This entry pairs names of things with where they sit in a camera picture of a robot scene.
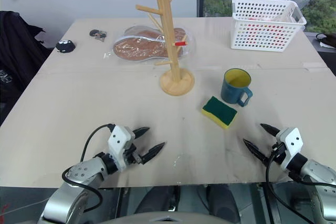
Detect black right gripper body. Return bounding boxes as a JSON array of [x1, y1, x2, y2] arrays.
[[267, 141, 287, 166]]

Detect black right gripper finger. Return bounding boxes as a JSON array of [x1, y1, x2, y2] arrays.
[[243, 138, 270, 166], [259, 123, 281, 137]]

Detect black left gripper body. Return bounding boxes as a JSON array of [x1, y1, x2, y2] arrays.
[[123, 136, 143, 165]]

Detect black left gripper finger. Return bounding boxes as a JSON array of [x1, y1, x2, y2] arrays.
[[141, 142, 166, 163], [133, 126, 151, 138]]

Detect blue mug yellow inside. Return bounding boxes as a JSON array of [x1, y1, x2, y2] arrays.
[[220, 68, 254, 108]]

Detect wooden mug tree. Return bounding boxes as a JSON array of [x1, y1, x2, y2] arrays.
[[135, 0, 195, 96]]

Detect green yellow sponge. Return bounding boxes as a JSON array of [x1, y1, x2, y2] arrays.
[[201, 96, 238, 131]]

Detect dark rounded robot leg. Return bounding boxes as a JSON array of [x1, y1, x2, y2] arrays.
[[207, 184, 241, 223]]

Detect brown insoles in clear bag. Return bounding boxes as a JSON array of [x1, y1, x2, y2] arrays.
[[103, 24, 197, 65]]

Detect white perforated plastic basket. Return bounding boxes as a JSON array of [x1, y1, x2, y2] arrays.
[[230, 0, 307, 54]]

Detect black object on side table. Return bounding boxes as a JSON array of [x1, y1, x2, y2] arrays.
[[316, 33, 336, 49]]

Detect black plush toy with eyes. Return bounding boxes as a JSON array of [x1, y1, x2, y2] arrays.
[[56, 39, 77, 53]]

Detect black jacket on chair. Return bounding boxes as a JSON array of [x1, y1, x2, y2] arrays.
[[0, 10, 55, 104]]

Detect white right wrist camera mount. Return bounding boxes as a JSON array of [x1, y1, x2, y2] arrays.
[[274, 127, 305, 170]]

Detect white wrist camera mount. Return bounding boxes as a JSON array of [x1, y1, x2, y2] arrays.
[[274, 127, 305, 170], [108, 125, 136, 172]]

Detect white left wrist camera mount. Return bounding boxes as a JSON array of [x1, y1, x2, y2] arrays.
[[108, 125, 136, 172]]

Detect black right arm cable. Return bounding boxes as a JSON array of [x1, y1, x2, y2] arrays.
[[265, 143, 323, 224]]

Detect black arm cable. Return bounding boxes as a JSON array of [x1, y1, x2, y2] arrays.
[[265, 143, 323, 224], [61, 123, 116, 212]]

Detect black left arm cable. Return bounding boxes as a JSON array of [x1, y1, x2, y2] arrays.
[[61, 123, 116, 212]]

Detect small dark keychain figure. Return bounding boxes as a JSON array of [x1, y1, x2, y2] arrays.
[[89, 29, 107, 41]]

